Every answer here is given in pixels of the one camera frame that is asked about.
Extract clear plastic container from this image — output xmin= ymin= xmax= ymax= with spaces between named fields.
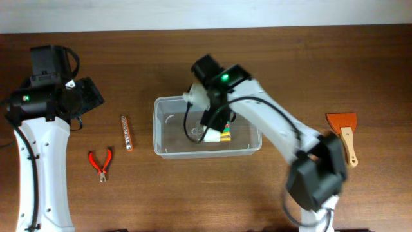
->
xmin=153 ymin=96 xmax=262 ymax=159

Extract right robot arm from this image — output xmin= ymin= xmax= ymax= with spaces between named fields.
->
xmin=184 ymin=55 xmax=347 ymax=231

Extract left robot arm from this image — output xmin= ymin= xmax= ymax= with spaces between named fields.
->
xmin=5 ymin=45 xmax=104 ymax=231

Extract red handled pliers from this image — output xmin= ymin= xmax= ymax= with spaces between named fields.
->
xmin=88 ymin=147 xmax=113 ymax=184

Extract orange scraper with wooden handle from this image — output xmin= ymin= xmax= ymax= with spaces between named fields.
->
xmin=326 ymin=113 xmax=358 ymax=167

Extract orange socket bit holder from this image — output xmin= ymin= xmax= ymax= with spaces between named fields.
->
xmin=121 ymin=115 xmax=133 ymax=152

